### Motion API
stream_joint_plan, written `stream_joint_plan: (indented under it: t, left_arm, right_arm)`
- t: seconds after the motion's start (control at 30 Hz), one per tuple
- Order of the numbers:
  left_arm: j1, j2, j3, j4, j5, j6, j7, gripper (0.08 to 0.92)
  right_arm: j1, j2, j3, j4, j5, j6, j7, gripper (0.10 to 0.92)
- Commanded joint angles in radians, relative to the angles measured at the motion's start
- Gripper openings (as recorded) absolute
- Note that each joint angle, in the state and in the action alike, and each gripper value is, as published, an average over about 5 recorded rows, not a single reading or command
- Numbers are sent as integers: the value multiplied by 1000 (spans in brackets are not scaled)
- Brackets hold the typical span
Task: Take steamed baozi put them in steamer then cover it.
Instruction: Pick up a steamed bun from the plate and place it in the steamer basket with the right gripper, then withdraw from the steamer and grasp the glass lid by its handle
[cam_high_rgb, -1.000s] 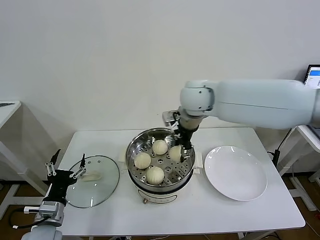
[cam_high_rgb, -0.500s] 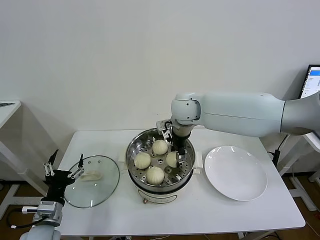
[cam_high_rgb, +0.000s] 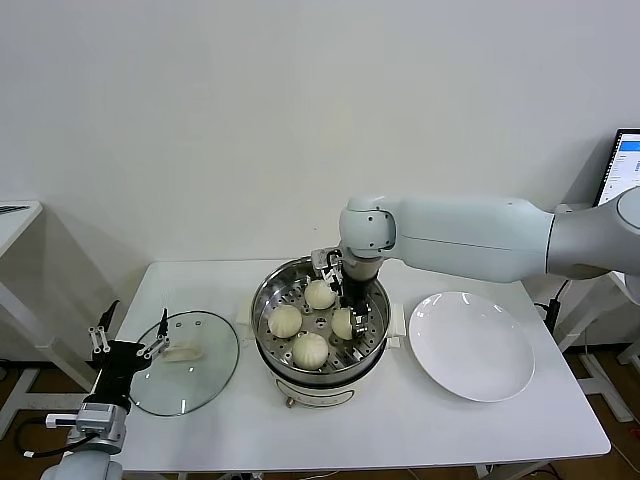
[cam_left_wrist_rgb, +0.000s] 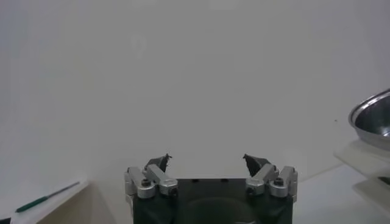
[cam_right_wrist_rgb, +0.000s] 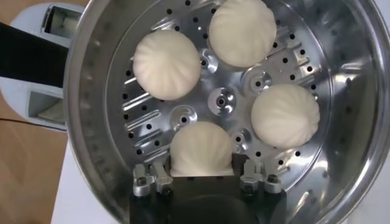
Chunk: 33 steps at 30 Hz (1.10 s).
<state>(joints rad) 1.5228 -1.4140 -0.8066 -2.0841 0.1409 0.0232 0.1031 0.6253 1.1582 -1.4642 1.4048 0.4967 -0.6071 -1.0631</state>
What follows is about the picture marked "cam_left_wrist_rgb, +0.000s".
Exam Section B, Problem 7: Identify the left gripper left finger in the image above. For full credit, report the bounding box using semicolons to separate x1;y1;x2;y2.
124;153;179;200

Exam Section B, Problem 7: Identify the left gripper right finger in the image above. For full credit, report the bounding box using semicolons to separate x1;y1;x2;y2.
243;153;299;203

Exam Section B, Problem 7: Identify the perforated stainless steamer basket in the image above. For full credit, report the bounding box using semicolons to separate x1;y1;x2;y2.
348;88;390;152

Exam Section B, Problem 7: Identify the white side table with tool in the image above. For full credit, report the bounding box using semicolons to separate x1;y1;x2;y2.
0;178;116;224

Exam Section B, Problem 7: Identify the thin green handled tool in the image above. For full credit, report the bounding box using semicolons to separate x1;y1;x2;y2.
15;181;81;214

